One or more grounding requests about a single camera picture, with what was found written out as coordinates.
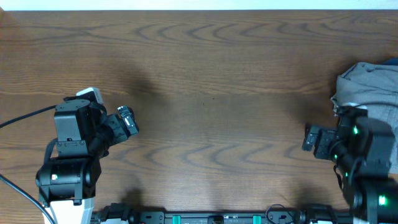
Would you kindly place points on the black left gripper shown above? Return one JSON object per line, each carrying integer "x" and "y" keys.
{"x": 120, "y": 134}

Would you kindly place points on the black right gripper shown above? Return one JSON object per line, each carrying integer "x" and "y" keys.
{"x": 327, "y": 137}

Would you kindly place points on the grey shorts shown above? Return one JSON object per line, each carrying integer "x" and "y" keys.
{"x": 372, "y": 85}

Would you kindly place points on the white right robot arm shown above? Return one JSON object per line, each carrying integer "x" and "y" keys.
{"x": 360, "y": 148}

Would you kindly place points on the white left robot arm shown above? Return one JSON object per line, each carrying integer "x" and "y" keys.
{"x": 71, "y": 168}

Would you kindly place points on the folded blue garment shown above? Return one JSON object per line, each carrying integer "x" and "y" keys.
{"x": 393, "y": 61}

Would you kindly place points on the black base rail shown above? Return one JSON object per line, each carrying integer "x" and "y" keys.
{"x": 119, "y": 213}

